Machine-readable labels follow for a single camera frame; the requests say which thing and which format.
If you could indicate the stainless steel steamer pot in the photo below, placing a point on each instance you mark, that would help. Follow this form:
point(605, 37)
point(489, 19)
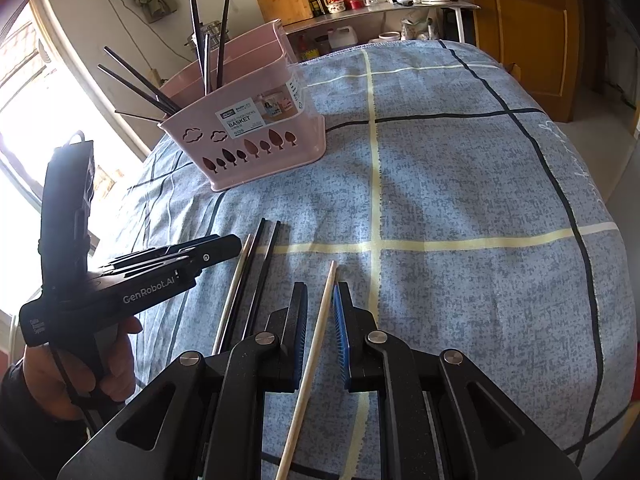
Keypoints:
point(212, 30)

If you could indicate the large glass window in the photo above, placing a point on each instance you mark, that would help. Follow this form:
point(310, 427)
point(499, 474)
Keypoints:
point(20, 110)

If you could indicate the white ceramic pot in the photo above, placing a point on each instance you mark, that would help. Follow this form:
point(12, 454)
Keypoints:
point(388, 37)

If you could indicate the black chopstick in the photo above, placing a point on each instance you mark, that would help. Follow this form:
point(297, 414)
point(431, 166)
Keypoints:
point(132, 87)
point(225, 30)
point(267, 260)
point(196, 25)
point(252, 265)
point(140, 79)

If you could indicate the white power strip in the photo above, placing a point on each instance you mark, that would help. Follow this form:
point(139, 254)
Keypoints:
point(157, 76)

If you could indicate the person's left hand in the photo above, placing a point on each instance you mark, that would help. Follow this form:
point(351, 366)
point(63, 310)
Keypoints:
point(50, 380)

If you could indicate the white plastic jug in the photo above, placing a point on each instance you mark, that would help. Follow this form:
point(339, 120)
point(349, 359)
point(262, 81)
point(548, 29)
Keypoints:
point(342, 40)

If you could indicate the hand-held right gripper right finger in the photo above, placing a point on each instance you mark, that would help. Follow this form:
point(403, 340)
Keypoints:
point(341, 330)

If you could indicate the red lidded jar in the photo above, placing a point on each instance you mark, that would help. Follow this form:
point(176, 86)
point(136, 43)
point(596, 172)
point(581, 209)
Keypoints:
point(335, 4)

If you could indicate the person's left forearm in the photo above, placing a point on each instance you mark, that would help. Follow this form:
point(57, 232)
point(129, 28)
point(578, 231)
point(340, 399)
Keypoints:
point(15, 420)

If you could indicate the pink plastic utensil basket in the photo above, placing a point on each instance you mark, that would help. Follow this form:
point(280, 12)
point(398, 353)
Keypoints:
point(260, 145)

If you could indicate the wooden door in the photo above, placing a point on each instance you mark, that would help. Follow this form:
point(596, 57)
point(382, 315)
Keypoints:
point(525, 35)

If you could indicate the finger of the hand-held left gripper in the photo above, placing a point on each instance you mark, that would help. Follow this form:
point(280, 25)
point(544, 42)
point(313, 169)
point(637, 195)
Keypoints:
point(225, 246)
point(145, 258)

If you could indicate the stainless steel counter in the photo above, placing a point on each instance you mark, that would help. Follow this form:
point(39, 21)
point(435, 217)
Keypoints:
point(375, 10)

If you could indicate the blue checked tablecloth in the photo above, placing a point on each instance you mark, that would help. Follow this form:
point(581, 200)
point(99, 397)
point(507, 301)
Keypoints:
point(450, 185)

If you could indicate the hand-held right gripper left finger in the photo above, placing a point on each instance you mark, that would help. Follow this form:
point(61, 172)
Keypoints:
point(299, 330)

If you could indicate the white plastic bag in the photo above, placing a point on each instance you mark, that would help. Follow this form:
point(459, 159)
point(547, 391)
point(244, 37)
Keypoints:
point(420, 30)

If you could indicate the bottle with red label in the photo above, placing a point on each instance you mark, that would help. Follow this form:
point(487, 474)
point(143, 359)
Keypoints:
point(310, 50)

